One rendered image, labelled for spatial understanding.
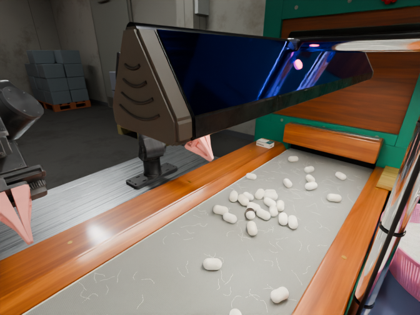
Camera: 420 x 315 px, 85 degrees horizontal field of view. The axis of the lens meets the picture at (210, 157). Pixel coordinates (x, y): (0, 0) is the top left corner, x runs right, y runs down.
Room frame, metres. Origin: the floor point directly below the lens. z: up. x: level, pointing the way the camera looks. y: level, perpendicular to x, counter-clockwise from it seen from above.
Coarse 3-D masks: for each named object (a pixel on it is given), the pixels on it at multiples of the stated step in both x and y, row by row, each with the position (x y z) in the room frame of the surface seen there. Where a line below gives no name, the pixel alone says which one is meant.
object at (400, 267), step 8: (416, 208) 0.45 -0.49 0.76; (416, 216) 0.45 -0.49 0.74; (400, 248) 0.32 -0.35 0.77; (400, 256) 0.32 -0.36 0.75; (408, 256) 0.30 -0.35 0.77; (392, 264) 0.34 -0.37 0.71; (400, 264) 0.32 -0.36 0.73; (408, 264) 0.30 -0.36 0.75; (416, 264) 0.29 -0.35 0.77; (392, 272) 0.34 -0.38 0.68; (400, 272) 0.32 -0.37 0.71; (408, 272) 0.30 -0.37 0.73; (416, 272) 0.29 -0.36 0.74; (400, 280) 0.32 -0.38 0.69; (408, 280) 0.30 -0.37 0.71; (416, 280) 0.29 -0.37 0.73; (408, 288) 0.30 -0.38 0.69; (416, 288) 0.29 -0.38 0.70; (416, 296) 0.29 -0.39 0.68
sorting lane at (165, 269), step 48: (240, 192) 0.55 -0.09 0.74; (288, 192) 0.55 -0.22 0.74; (336, 192) 0.55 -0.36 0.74; (144, 240) 0.37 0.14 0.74; (192, 240) 0.37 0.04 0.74; (240, 240) 0.37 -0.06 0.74; (288, 240) 0.37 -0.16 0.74; (96, 288) 0.26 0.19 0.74; (144, 288) 0.26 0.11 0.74; (192, 288) 0.26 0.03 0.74; (240, 288) 0.26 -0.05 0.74; (288, 288) 0.26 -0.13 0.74
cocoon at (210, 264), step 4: (204, 260) 0.31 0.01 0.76; (208, 260) 0.30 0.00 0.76; (212, 260) 0.30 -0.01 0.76; (216, 260) 0.30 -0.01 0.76; (220, 260) 0.31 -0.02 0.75; (204, 264) 0.30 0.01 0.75; (208, 264) 0.30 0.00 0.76; (212, 264) 0.30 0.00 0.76; (216, 264) 0.30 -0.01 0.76; (220, 264) 0.30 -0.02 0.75; (208, 268) 0.29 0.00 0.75; (212, 268) 0.29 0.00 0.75; (216, 268) 0.29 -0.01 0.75
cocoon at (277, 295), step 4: (280, 288) 0.25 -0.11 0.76; (284, 288) 0.25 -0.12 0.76; (272, 292) 0.24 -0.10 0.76; (276, 292) 0.24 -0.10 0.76; (280, 292) 0.24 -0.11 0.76; (284, 292) 0.24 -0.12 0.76; (288, 292) 0.25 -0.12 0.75; (272, 296) 0.24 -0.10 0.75; (276, 296) 0.24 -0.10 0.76; (280, 296) 0.24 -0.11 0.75; (284, 296) 0.24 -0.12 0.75; (272, 300) 0.24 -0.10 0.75; (276, 300) 0.23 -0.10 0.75; (280, 300) 0.24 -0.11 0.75
